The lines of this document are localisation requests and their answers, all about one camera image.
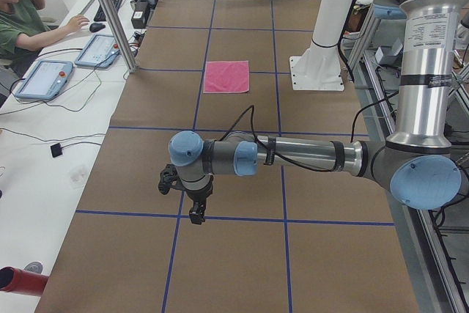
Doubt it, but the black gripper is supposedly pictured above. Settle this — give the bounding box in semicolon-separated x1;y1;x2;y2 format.
185;176;213;224

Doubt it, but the pink and grey towel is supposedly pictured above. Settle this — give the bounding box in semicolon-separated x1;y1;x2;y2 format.
203;61;250;94

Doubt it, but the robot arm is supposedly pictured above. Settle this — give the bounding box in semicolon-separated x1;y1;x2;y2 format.
158;0;468;224

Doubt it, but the person's right hand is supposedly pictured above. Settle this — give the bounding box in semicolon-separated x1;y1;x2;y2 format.
64;15;89;34

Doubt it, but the small black square puck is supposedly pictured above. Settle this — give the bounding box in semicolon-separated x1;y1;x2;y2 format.
50;143;63;158

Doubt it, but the far teach pendant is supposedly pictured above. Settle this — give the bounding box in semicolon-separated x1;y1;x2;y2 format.
74;33;119;69

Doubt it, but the teach pendant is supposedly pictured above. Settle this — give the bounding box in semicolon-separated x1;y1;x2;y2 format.
74;33;119;69
15;60;74;101

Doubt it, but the red cylinder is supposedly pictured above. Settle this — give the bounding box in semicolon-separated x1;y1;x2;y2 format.
1;267;49;297

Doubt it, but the near teach pendant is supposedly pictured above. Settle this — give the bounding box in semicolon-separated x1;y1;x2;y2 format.
15;60;74;101

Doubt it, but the black power adapter box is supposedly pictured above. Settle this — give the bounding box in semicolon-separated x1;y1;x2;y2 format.
131;1;150;29

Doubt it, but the black computer mouse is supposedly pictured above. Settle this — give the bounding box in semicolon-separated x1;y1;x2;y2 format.
89;23;106;33

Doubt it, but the black keyboard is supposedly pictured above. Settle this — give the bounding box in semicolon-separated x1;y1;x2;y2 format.
93;0;127;23

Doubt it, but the person in green shirt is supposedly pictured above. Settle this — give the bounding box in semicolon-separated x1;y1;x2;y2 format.
1;0;69;78

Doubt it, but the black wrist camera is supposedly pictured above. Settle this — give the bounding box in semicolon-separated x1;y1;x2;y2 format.
158;164;185;195

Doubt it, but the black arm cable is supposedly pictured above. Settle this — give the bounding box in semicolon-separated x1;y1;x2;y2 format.
218;104;399;173

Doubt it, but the white pedestal column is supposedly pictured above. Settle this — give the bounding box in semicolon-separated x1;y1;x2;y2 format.
289;0;355;92

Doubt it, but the aluminium frame post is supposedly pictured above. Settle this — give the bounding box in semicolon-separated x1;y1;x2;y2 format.
98;0;137;73

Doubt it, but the aluminium side frame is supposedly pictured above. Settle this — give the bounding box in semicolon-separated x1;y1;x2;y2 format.
362;0;468;312

